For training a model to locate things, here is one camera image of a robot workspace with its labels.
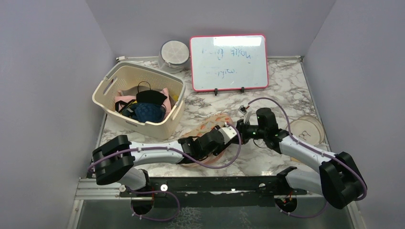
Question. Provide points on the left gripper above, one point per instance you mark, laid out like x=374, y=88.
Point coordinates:
x=220, y=147

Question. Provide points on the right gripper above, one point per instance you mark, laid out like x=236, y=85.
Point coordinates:
x=242, y=127

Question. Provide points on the floral mesh laundry bag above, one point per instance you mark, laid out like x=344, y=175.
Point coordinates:
x=206, y=126

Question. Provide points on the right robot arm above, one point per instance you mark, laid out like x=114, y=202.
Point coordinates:
x=334, y=176

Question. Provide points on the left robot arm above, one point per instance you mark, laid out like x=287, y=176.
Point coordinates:
x=117, y=159

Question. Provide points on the black bra in basket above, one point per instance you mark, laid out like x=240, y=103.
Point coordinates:
x=150, y=96

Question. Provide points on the cream plastic laundry basket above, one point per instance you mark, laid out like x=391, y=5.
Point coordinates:
x=124, y=76

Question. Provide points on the round white disc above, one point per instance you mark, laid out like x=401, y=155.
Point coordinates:
x=309, y=129

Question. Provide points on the pink garment in basket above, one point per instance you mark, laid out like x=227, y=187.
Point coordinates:
x=128, y=97

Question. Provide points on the blue lace garment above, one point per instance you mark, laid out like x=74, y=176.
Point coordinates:
x=147, y=112

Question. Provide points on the pink framed whiteboard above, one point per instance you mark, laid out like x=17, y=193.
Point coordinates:
x=229, y=62

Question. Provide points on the white round mesh container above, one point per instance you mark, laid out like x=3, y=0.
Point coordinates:
x=173, y=56

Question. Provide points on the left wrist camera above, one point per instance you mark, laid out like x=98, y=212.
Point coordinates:
x=228, y=133

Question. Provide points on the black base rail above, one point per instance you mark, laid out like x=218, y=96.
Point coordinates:
x=194, y=192

